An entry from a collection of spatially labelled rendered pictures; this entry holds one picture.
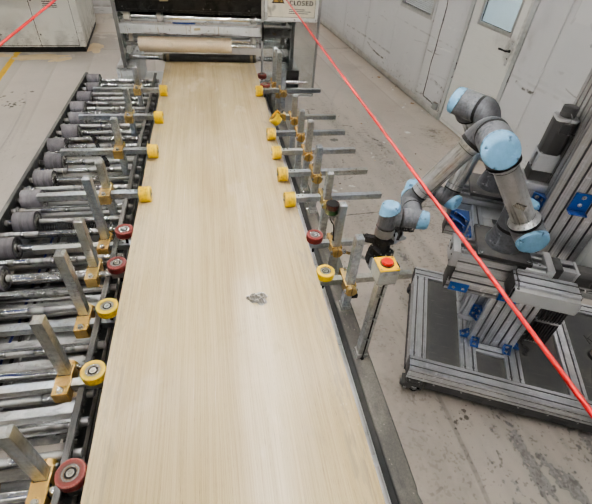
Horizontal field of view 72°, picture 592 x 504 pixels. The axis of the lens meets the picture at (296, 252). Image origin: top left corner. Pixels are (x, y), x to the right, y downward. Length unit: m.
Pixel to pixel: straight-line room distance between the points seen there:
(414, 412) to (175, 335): 1.49
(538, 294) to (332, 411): 1.03
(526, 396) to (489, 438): 0.30
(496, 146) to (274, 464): 1.19
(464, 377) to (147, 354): 1.66
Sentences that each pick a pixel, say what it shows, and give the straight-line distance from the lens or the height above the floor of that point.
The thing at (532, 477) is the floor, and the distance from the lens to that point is 2.64.
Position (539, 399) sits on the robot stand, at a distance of 2.60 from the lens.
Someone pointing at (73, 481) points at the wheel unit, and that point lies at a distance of 1.39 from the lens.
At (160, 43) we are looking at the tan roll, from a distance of 4.13.
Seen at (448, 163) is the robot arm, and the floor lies 1.40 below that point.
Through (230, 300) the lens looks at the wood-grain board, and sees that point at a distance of 1.64.
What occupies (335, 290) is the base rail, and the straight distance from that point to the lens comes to 1.99.
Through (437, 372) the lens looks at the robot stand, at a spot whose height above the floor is 0.21.
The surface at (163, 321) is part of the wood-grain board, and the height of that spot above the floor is 0.90.
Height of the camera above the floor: 2.13
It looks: 41 degrees down
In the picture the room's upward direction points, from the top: 5 degrees clockwise
